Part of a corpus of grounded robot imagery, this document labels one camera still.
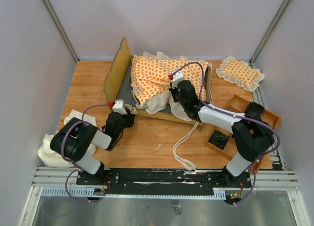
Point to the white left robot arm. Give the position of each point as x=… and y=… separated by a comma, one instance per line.
x=74, y=139

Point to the duck print small pillow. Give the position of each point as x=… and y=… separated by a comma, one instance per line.
x=240, y=73

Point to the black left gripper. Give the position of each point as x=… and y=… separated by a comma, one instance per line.
x=130, y=117

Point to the wooden compartment organizer box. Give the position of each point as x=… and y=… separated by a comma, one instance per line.
x=246, y=137

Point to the wooden pet bed frame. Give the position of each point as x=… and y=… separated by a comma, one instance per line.
x=117, y=84

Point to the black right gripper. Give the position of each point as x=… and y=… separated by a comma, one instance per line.
x=173, y=90

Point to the duck print bed cover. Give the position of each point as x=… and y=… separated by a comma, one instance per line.
x=150, y=82

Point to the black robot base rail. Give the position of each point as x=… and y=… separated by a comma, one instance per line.
x=159, y=183

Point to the dark rolled sock upper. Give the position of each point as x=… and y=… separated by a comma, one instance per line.
x=254, y=110

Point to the dark rolled sock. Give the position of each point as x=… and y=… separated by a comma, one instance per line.
x=254, y=110
x=219, y=139

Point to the dark rolled sock lower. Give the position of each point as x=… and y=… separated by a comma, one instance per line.
x=219, y=139

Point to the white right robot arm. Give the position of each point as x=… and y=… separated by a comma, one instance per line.
x=213, y=115

